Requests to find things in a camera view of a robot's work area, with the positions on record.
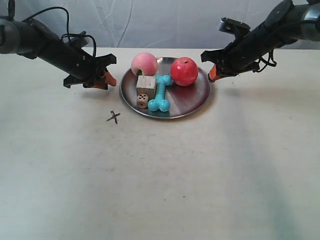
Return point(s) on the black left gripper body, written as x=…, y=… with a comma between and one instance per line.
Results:
x=89, y=69

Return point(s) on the right gripper orange black finger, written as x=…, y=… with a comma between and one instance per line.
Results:
x=213, y=74

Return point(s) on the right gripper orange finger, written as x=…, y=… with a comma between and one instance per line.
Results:
x=222, y=74

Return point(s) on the left gripper orange black finger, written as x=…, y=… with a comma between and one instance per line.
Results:
x=109, y=79

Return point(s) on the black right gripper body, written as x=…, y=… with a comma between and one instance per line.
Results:
x=232, y=60

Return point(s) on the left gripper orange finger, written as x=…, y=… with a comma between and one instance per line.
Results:
x=98, y=84

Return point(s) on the round metal plate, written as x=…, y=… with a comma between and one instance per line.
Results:
x=183, y=101

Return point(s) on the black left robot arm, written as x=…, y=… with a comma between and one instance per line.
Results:
x=32, y=39

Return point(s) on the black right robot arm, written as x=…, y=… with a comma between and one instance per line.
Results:
x=286, y=24

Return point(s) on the red ball toy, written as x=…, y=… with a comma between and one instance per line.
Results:
x=184, y=71

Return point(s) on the black cross mark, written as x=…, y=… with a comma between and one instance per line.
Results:
x=114, y=117

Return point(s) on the grey wooden block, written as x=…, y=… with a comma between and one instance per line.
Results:
x=146, y=85

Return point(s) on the small wooden die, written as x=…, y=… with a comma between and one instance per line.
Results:
x=142, y=101

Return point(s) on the pink ball toy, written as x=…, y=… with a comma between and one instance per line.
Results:
x=146, y=63

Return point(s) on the turquoise rubber bone toy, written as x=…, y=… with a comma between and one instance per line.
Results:
x=159, y=102

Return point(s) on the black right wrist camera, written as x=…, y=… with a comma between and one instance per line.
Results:
x=234, y=27

